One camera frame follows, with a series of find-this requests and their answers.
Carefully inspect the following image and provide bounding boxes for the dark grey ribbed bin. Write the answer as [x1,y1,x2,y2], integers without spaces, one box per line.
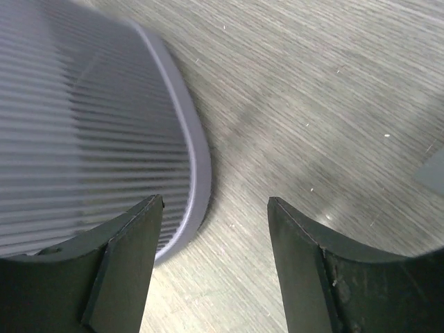
[1,1,212,262]

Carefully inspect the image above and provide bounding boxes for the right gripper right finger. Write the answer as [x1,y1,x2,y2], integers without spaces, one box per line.
[267,197,443,333]

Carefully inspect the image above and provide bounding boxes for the grey storage crate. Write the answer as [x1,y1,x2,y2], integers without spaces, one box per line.
[413,149,444,196]

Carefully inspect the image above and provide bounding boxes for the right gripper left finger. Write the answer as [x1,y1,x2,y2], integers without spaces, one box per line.
[1,196,164,332]

